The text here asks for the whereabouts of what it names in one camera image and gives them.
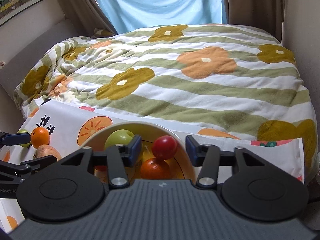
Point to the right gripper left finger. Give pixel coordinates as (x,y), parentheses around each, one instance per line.
(119,157)

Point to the white fruit print cloth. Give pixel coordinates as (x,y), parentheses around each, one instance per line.
(74,125)

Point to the yellowish brown apple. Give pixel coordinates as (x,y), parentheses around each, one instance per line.
(46,150)

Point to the red tomato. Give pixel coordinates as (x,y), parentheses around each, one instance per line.
(101,168)
(164,147)

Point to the cream fruit bowl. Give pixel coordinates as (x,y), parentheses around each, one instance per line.
(180,165)

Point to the brown right curtain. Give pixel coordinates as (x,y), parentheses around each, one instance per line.
(267,15)

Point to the brown curtain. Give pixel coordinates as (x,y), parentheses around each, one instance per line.
(86,16)
(267,15)

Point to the floral striped duvet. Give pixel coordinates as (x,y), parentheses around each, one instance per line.
(232,78)

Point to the light blue window cloth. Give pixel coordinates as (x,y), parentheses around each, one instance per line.
(128,15)

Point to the grey headboard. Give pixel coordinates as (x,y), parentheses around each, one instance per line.
(18,67)

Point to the small yellow-green apple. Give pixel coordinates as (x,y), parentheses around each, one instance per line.
(25,138)

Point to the green apple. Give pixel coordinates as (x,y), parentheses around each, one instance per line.
(121,136)

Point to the brown left curtain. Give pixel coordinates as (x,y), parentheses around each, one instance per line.
(86,16)

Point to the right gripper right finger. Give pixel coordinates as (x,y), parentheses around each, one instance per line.
(208,158)

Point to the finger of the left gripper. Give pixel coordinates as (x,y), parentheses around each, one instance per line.
(7,139)
(37,164)

